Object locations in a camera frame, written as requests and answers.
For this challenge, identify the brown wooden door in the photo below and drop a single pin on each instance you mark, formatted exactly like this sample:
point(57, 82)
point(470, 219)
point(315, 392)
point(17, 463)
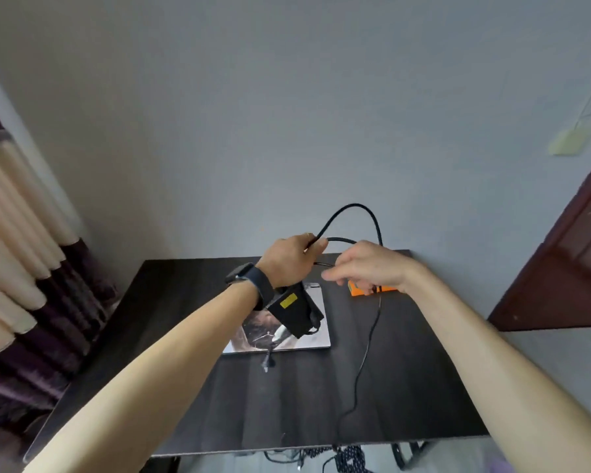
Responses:
point(561, 270)

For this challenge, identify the person's right forearm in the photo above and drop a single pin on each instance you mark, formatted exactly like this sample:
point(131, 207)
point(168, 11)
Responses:
point(512, 379)

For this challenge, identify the black smartwatch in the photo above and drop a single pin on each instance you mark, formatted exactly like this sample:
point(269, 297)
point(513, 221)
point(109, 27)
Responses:
point(253, 283)

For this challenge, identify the dark wooden desk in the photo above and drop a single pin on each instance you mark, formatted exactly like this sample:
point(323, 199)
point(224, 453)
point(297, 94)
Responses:
point(413, 364)

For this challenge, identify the laptop with printed lid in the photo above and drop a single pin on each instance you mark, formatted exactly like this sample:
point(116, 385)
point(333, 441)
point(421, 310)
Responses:
point(315, 337)

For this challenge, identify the person's left hand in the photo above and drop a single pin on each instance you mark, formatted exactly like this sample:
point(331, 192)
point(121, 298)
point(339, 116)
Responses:
point(288, 261)

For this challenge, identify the cream and purple curtain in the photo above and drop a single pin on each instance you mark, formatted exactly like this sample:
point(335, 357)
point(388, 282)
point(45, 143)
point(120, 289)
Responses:
point(19, 265)

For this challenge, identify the orange power strip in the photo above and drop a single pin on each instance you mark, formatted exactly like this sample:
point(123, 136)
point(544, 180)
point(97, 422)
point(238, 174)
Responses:
point(357, 292)

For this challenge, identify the black power adapter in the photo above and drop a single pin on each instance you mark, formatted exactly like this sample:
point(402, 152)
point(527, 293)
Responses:
point(295, 310)

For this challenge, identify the person's right hand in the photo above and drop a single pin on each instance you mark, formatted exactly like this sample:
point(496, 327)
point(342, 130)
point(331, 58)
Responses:
point(374, 265)

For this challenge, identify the person's left forearm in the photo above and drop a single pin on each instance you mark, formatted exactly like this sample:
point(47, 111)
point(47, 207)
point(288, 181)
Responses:
point(152, 379)

